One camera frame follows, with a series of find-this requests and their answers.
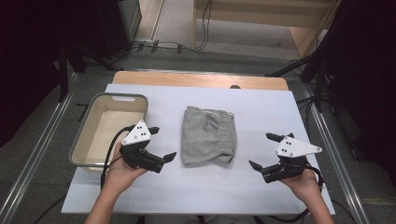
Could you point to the black metal stand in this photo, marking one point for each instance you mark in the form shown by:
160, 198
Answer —
63, 74

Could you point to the person's right hand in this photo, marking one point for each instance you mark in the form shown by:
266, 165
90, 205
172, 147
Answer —
303, 186

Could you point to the beige plastic basket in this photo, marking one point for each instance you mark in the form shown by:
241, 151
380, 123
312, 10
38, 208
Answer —
106, 127

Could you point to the light wooden shelf unit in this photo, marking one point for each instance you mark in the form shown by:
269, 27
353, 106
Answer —
264, 14

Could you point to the dark round table grommet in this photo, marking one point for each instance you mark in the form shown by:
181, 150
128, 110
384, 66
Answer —
235, 86

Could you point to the black tripod stand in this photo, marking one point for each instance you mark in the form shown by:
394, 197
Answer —
318, 81

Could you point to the gray shorts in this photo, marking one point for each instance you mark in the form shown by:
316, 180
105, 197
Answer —
208, 138

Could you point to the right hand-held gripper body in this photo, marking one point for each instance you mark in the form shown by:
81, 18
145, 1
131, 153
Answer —
294, 148

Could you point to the dark curtain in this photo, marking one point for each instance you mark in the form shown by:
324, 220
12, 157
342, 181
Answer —
367, 77
28, 62

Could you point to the person's left hand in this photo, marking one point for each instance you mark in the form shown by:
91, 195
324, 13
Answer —
120, 177

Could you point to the white table mat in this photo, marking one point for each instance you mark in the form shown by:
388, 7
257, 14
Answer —
199, 189

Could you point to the white power strip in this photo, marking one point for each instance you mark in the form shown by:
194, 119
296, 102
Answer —
144, 41

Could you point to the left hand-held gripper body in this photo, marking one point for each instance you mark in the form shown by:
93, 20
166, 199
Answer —
137, 134

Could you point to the aluminium floor rail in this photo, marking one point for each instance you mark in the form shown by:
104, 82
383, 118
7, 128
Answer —
34, 155
336, 161

